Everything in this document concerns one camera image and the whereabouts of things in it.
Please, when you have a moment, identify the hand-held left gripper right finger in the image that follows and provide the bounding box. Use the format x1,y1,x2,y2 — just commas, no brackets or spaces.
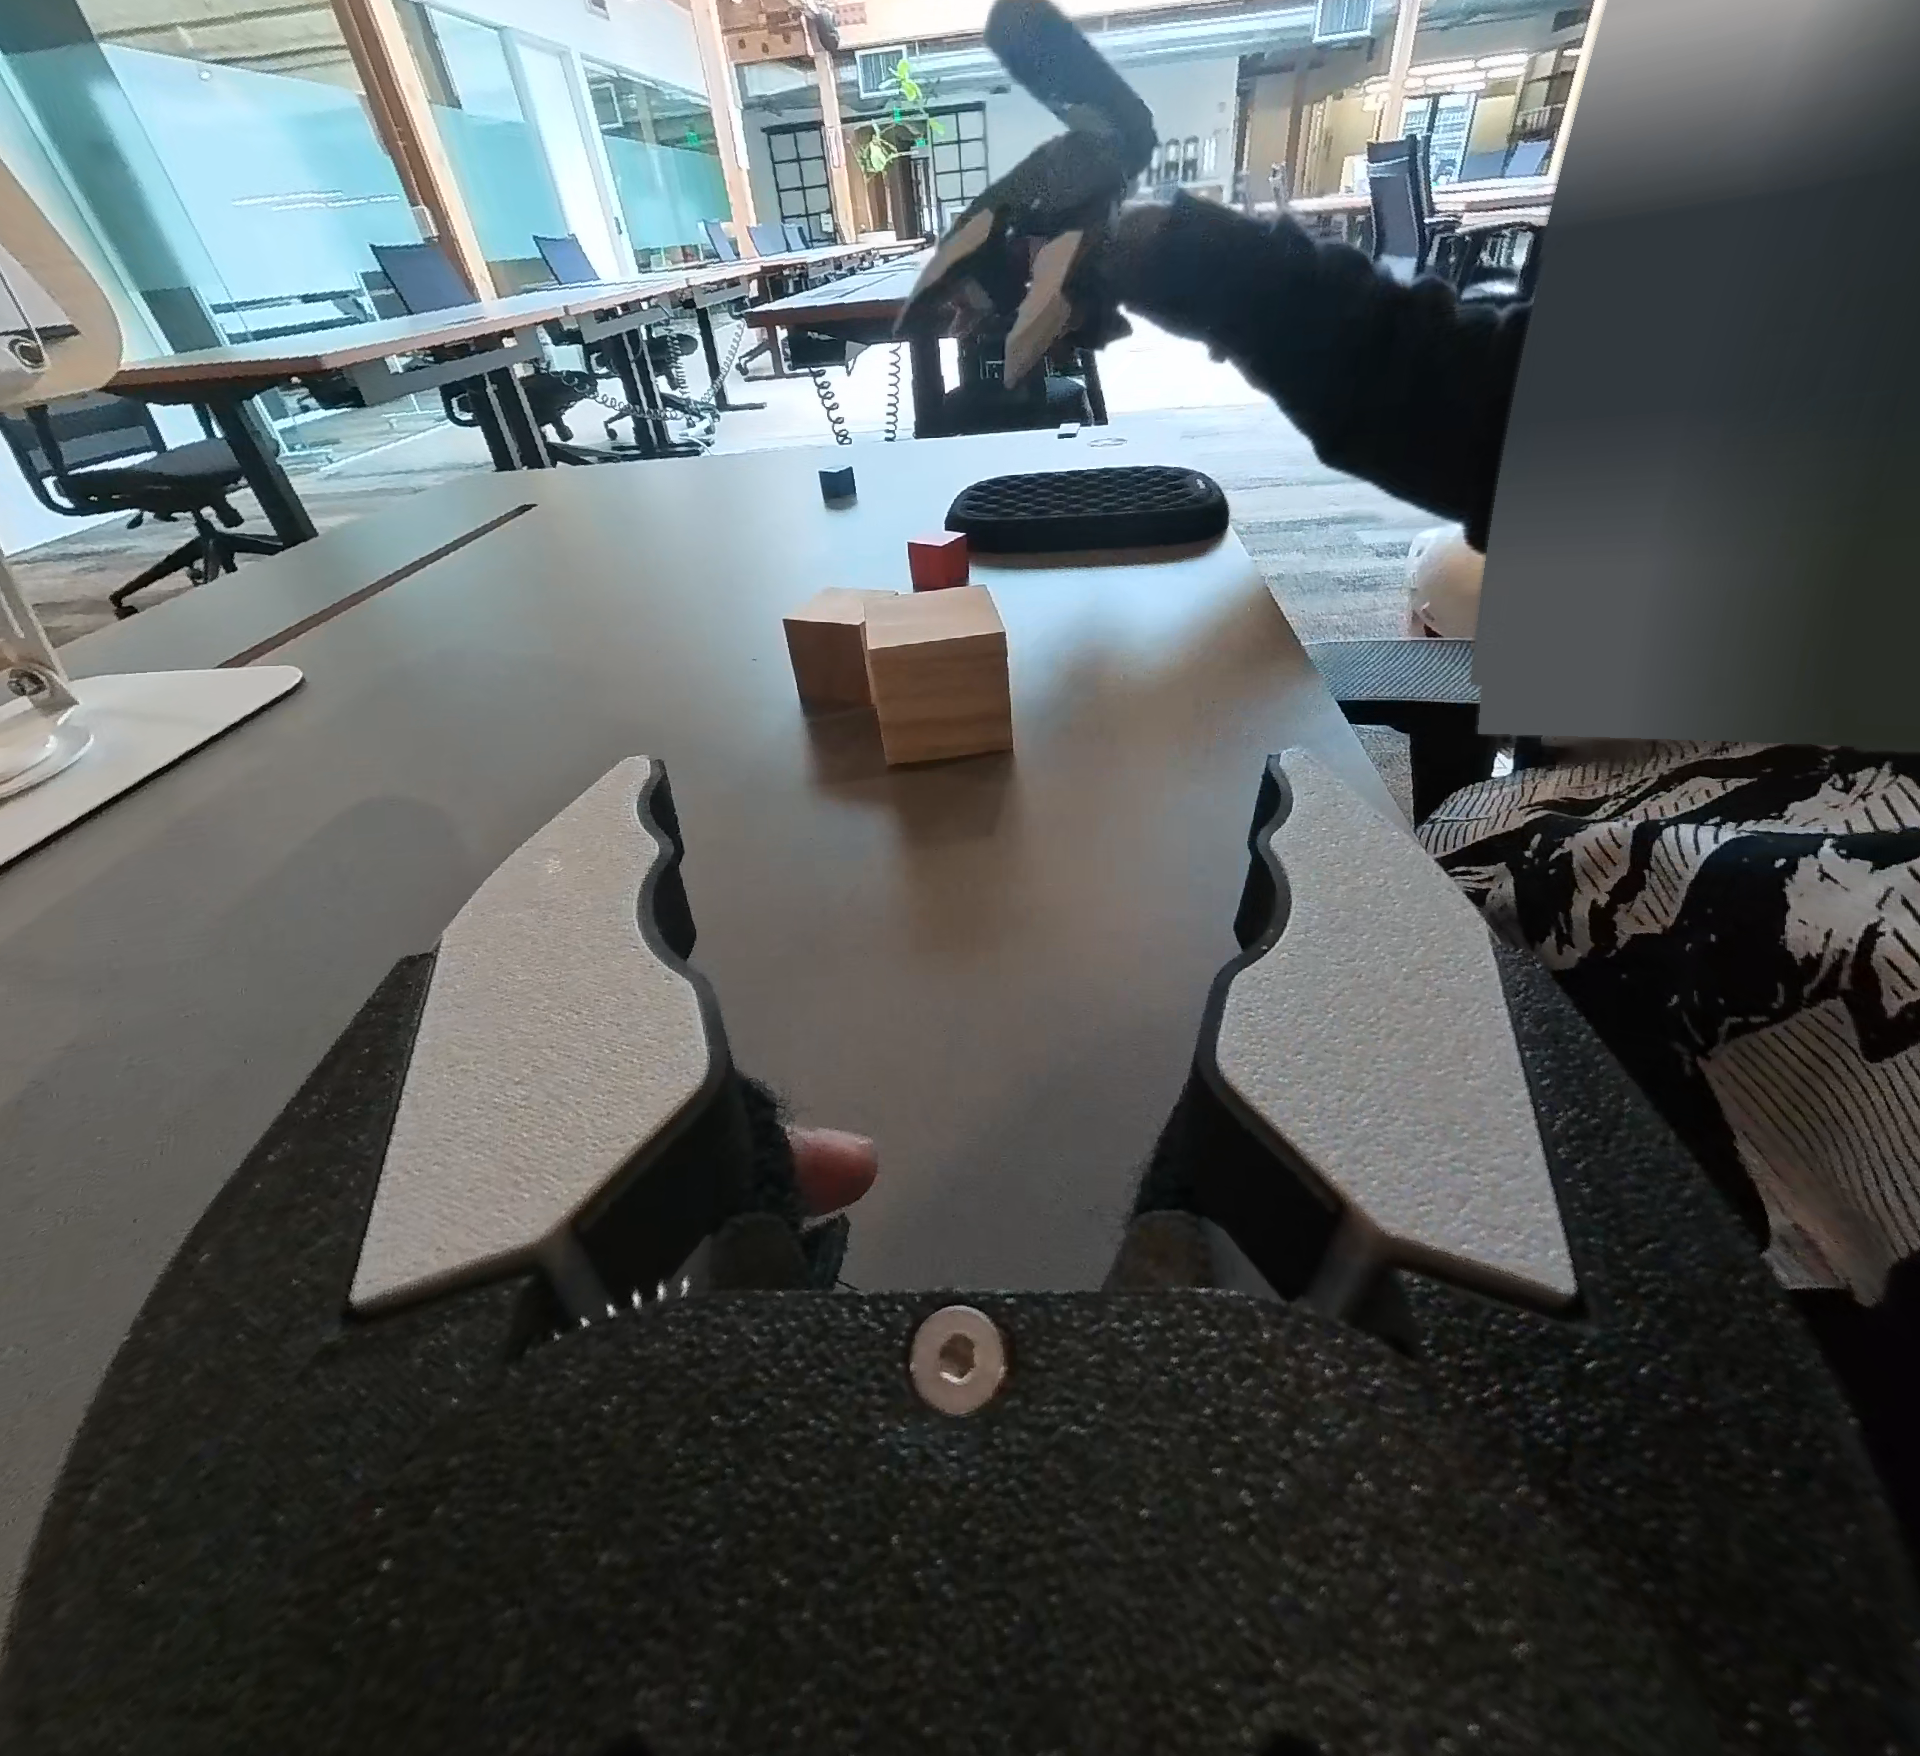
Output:
1134,748,1579,1314

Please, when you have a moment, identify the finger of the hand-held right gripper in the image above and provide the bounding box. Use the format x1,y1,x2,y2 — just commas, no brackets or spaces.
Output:
898,208,1021,341
1006,230,1100,389

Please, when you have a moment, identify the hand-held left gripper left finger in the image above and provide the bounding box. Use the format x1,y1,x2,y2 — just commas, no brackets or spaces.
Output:
347,753,797,1318

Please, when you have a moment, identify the large wooden cube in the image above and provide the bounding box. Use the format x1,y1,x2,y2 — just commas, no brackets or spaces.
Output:
863,585,1015,767

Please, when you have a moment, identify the medium wooden cube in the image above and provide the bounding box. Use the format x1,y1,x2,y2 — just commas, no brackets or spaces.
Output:
784,592,881,714

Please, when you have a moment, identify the person's right forearm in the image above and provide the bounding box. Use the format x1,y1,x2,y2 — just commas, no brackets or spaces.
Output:
1155,195,1531,550

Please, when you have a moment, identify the wooden office table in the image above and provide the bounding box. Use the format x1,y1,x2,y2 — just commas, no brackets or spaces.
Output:
742,256,1118,444
99,280,722,552

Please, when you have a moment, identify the black wrist rest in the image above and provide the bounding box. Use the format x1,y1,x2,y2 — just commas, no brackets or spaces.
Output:
946,463,1231,561

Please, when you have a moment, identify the person's printed shirt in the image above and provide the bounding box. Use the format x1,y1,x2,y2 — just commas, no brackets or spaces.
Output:
1415,745,1920,1314

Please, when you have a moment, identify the black office chair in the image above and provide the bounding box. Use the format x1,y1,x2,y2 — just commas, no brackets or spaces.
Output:
0,388,277,622
1305,633,1490,816

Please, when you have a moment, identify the white round object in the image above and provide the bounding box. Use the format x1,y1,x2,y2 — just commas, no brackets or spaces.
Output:
1408,525,1490,646

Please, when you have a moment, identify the white document stand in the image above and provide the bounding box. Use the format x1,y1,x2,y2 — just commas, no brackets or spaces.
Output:
0,541,305,874

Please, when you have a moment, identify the white instruction sheet stand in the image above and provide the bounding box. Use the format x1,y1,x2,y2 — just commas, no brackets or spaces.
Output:
0,160,128,414

